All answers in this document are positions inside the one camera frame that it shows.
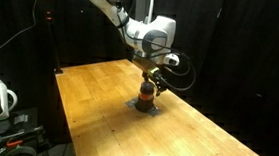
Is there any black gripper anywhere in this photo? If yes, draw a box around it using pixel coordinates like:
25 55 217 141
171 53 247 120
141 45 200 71
129 51 171 98

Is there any brown cup with red stripe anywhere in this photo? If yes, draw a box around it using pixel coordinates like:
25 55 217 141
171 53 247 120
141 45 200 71
134 80 157 114

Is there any white vertical pole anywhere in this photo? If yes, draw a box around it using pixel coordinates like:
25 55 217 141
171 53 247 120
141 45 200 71
146 0 156 25

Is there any black tripod stand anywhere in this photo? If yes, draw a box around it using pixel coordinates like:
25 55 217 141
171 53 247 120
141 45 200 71
39 0 69 76

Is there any black equipment case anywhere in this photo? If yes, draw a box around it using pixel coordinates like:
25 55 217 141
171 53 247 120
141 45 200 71
0 105 50 156

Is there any grey metal base plate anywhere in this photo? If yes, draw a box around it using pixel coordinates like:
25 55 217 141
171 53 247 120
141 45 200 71
124 97 163 119

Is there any thin grey tripod cable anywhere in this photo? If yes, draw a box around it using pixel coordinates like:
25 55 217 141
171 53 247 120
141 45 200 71
0 0 39 63

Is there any orange handled tool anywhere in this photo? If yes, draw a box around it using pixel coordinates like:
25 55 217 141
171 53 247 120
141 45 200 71
6 138 24 148

